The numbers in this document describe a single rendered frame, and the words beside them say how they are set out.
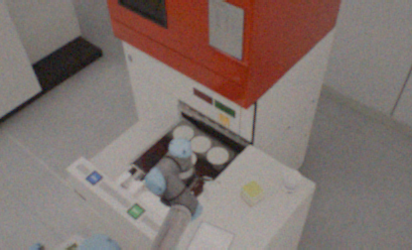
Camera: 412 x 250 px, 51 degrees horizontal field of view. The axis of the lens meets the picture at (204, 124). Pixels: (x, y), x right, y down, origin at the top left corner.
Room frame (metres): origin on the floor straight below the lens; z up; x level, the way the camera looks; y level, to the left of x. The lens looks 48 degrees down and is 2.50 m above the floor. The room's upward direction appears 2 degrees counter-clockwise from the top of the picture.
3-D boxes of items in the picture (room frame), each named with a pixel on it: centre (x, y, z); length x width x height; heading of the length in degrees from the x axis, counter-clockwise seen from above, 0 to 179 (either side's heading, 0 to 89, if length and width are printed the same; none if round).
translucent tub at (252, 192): (0.95, -0.18, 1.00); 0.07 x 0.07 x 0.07; 33
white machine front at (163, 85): (1.52, 0.09, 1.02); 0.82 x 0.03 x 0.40; 48
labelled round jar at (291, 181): (0.99, -0.35, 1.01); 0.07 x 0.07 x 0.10
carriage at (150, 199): (1.01, 0.26, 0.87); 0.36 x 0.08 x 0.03; 48
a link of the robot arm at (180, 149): (0.89, 0.09, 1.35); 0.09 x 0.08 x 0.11; 143
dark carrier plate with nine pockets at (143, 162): (1.22, 0.10, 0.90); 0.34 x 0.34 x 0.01; 48
